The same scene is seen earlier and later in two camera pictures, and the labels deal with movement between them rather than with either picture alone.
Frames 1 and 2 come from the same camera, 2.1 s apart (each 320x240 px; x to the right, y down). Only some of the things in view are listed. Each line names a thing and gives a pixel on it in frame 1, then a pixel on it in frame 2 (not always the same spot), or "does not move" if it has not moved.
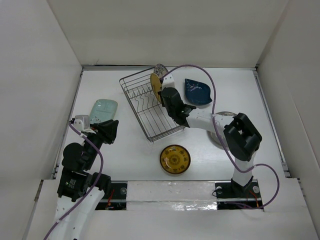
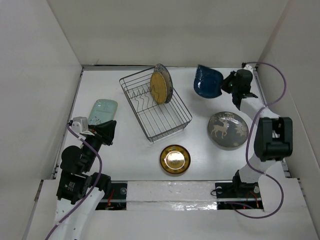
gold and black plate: x=175 y=159 does not move
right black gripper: x=159 y=93 to x=231 y=75
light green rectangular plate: x=103 y=110 does not move
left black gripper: x=106 y=130 does not move
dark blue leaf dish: x=197 y=93 to x=208 y=82
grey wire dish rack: x=156 y=122 does not move
